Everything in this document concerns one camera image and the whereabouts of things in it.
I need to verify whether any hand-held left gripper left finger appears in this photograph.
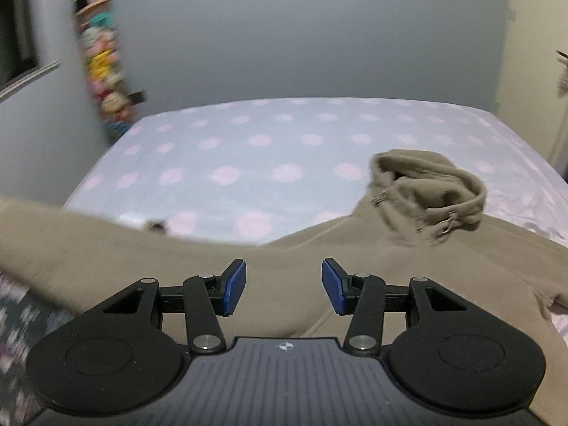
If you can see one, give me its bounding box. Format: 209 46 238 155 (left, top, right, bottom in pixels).
103 258 247 356

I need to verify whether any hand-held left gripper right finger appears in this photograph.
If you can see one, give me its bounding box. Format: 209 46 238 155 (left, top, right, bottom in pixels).
322 257 470 356

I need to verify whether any beige fleece jacket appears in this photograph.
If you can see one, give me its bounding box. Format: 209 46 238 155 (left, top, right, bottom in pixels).
0 148 568 426

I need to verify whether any dark floral garment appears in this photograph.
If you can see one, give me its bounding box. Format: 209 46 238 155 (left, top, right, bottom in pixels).
0 271 78 426

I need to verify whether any clear tube of plush toys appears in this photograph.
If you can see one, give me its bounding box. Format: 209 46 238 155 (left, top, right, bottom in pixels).
73 0 136 143

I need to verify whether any grey framed window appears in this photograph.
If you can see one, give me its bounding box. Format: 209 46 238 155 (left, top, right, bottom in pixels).
0 0 63 103

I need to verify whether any metal door handle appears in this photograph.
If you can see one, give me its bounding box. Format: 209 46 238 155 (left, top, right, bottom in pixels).
556 50 568 98

